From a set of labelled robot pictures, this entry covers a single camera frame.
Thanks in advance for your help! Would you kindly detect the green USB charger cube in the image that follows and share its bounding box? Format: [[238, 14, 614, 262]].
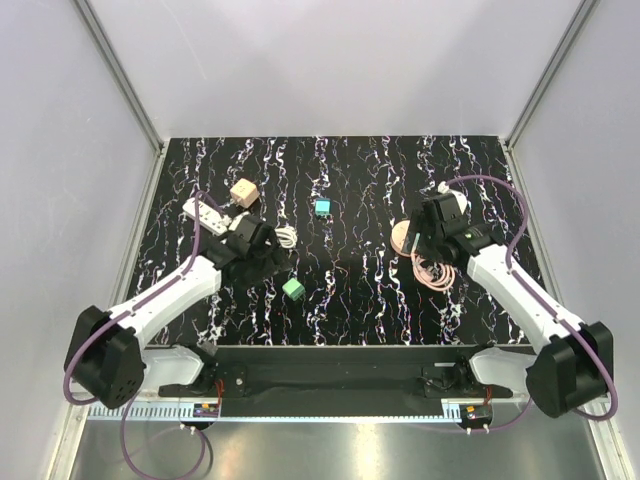
[[282, 278, 305, 301]]

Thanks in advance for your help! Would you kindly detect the pink round power socket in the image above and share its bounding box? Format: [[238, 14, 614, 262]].
[[390, 219, 417, 258]]

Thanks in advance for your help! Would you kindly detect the teal plug adapter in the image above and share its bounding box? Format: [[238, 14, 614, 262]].
[[411, 232, 420, 252]]

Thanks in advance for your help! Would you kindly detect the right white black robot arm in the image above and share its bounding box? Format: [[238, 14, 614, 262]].
[[405, 192, 619, 420]]

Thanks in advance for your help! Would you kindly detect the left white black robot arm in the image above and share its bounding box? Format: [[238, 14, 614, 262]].
[[63, 214, 292, 409]]

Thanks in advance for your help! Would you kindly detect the blue plug adapter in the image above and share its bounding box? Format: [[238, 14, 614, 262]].
[[314, 198, 331, 217]]

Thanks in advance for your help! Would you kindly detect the white power strip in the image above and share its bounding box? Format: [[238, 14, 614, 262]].
[[182, 198, 232, 236]]

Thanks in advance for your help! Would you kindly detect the beige cube adapter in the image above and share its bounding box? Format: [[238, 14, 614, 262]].
[[230, 178, 260, 209]]

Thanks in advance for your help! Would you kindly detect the black marbled table mat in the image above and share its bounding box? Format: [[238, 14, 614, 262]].
[[128, 135, 541, 346]]

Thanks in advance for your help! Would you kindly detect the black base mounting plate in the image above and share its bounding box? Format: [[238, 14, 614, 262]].
[[159, 346, 512, 421]]

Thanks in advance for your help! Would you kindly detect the white coiled strip cable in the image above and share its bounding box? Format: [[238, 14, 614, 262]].
[[273, 225, 298, 250]]

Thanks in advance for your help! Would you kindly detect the pink coiled socket cable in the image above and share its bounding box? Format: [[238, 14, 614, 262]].
[[410, 252, 457, 292]]

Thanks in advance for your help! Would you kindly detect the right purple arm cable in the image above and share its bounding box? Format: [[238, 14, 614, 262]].
[[447, 174, 619, 422]]

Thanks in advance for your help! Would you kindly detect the slotted cable duct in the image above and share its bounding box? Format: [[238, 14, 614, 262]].
[[88, 401, 219, 421]]

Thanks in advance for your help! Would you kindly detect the left aluminium frame post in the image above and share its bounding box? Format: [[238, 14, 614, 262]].
[[71, 0, 164, 155]]

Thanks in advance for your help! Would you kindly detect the aluminium frame post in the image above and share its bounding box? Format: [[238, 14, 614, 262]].
[[71, 0, 164, 155], [504, 0, 600, 150]]

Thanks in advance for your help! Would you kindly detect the right aluminium frame post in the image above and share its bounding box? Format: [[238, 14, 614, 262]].
[[504, 0, 600, 150]]

